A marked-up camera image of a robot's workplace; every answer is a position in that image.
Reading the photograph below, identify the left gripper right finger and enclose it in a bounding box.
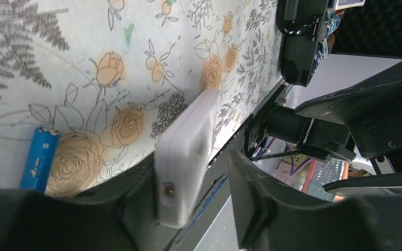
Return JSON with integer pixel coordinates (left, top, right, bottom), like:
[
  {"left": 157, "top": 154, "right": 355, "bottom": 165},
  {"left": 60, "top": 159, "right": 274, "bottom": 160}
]
[{"left": 228, "top": 151, "right": 402, "bottom": 250}]

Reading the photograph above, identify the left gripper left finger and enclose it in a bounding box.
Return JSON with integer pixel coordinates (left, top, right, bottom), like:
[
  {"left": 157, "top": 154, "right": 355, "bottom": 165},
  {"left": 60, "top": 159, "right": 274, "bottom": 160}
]
[{"left": 0, "top": 155, "right": 157, "bottom": 250}]

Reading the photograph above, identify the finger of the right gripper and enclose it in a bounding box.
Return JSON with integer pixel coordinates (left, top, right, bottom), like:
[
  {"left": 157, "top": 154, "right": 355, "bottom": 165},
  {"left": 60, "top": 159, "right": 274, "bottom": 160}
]
[
  {"left": 295, "top": 61, "right": 402, "bottom": 158},
  {"left": 323, "top": 172, "right": 402, "bottom": 196}
]

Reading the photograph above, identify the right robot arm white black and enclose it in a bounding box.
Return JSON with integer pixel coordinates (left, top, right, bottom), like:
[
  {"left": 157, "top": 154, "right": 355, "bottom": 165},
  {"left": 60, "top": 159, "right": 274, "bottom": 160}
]
[{"left": 244, "top": 61, "right": 402, "bottom": 197}]

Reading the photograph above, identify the black poker chip case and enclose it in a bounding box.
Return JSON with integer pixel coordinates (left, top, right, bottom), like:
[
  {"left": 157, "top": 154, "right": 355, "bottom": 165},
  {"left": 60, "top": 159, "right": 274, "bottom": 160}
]
[{"left": 275, "top": 1, "right": 402, "bottom": 86}]

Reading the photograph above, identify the floral patterned table mat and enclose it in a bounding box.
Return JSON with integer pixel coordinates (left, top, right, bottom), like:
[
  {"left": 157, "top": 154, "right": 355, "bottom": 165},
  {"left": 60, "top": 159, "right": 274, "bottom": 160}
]
[{"left": 0, "top": 1, "right": 281, "bottom": 197}]

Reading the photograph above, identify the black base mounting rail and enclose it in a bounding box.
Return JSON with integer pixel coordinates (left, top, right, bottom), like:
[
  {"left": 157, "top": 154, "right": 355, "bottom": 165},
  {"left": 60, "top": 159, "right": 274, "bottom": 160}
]
[{"left": 153, "top": 81, "right": 286, "bottom": 250}]

